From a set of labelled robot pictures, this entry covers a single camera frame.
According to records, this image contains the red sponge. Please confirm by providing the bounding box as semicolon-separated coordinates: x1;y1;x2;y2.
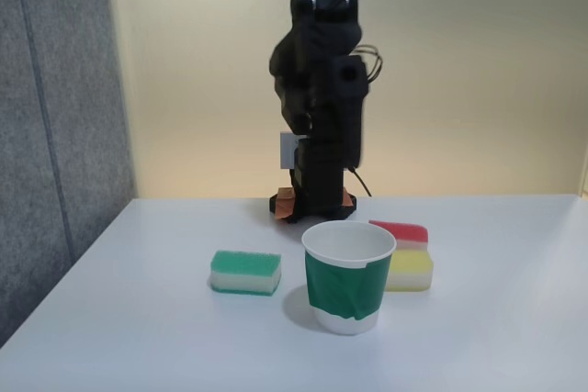
368;219;430;252

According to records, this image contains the yellow sponge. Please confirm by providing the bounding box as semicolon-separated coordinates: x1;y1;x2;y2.
384;244;435;294

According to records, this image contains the white paper cup green tape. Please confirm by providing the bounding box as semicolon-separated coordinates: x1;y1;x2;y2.
300;220;398;336

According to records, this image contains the green sponge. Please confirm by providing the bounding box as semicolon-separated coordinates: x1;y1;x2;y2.
209;250;283;297

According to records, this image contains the grey fabric partition panel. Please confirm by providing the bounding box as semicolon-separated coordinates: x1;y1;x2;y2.
0;0;140;350

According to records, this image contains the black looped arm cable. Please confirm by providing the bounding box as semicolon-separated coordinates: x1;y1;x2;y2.
353;44;385;84

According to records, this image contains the black power cable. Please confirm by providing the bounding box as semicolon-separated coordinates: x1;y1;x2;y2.
348;165;374;198

